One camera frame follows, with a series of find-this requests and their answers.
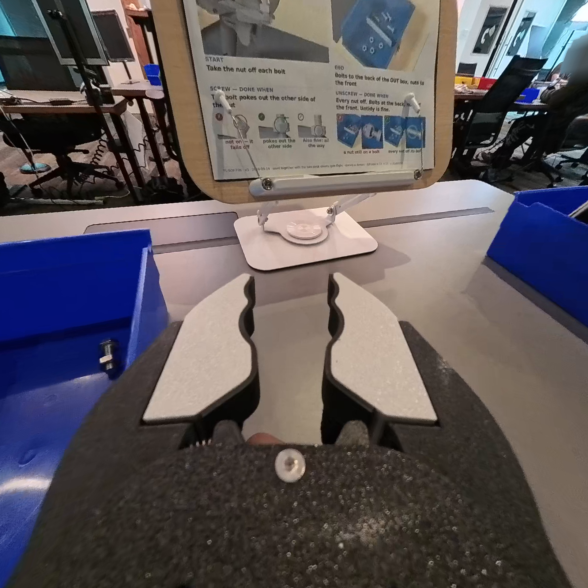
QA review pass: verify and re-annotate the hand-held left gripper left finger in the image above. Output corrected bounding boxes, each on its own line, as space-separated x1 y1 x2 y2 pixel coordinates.
141 274 259 444

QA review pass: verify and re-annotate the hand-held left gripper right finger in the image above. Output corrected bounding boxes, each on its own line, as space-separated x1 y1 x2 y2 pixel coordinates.
322 273 439 444

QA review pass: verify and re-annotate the blue plastic bin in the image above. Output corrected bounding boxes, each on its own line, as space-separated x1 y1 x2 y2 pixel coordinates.
486 186 588 328
0 229 169 588

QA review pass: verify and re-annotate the white board stand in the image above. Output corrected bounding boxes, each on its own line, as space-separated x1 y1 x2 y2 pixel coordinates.
212 90 425 272

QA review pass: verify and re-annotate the wooden instruction board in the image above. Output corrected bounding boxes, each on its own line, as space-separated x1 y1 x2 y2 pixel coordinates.
151 0 458 204

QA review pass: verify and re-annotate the dark side table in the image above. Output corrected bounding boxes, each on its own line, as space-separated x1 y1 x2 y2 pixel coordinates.
110 83 177 190

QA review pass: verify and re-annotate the black office chair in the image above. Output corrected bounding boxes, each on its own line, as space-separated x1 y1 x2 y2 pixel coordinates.
0 110 118 196
464 55 559 184

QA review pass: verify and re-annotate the dark wooden desk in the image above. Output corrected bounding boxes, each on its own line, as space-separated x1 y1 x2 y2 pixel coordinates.
0 94 138 203

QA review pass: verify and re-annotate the dark computer monitor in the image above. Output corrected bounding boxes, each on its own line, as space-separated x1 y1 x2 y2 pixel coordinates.
0 34 80 92

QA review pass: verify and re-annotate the grey framed screen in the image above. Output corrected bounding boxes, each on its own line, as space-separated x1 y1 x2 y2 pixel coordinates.
91 9 141 85
28 0 110 67

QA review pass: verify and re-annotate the black wall poster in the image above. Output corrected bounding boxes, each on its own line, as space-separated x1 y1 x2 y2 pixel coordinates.
507 11 537 57
473 6 509 55

